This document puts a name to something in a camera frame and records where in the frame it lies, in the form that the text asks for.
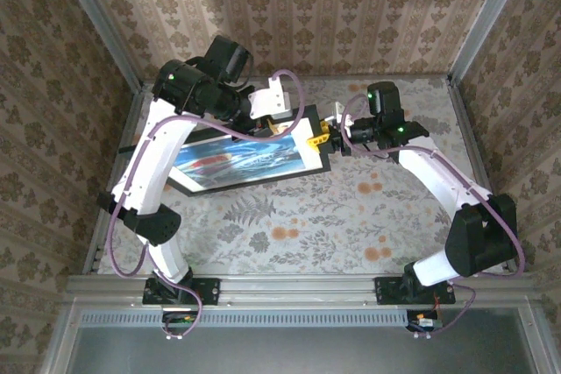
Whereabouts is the blue ocean print photo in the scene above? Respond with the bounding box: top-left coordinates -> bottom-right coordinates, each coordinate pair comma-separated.
173,135 -> 308,182

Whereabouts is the aluminium corner post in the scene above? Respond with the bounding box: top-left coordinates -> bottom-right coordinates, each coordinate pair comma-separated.
51,0 -> 145,93
447,0 -> 535,87

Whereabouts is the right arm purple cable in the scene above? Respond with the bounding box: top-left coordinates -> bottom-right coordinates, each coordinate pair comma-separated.
339,96 -> 526,341

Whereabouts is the grey slotted cable duct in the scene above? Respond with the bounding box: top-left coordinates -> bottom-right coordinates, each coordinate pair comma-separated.
78,308 -> 411,328

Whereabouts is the aluminium side rail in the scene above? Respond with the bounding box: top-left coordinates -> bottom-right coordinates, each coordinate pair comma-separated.
82,87 -> 146,275
445,78 -> 519,273

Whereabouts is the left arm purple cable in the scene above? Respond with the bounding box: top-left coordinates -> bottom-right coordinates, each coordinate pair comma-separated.
107,68 -> 306,341

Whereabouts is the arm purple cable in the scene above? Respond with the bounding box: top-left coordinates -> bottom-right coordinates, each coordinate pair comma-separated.
339,96 -> 526,341
107,68 -> 306,341

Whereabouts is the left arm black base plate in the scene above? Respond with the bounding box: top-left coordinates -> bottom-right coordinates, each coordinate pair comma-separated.
142,277 -> 220,307

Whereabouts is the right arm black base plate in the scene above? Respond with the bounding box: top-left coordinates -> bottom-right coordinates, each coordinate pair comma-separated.
374,276 -> 456,306

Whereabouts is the floral patterned table covering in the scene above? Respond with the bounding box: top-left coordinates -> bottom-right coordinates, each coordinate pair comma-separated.
96,78 -> 505,275

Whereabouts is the aluminium frame beam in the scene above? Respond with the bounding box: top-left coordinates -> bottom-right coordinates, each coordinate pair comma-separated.
519,299 -> 561,374
39,299 -> 82,374

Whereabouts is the grey metal panel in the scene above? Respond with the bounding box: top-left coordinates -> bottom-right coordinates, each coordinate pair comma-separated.
65,307 -> 541,374

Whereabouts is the long aluminium mounting rail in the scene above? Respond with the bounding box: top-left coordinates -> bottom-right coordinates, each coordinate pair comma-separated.
65,272 -> 536,307

